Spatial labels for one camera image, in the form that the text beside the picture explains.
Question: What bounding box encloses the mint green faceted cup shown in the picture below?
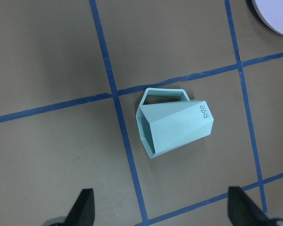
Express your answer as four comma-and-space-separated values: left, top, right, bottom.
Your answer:
136, 88, 214, 159

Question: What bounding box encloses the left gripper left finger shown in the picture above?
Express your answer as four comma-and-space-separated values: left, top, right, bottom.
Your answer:
43, 188, 94, 226

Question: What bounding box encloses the lavender plate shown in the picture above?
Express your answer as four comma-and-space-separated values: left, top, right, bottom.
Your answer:
252, 0, 283, 35

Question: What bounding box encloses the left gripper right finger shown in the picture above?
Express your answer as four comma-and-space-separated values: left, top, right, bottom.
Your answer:
227, 186, 283, 226

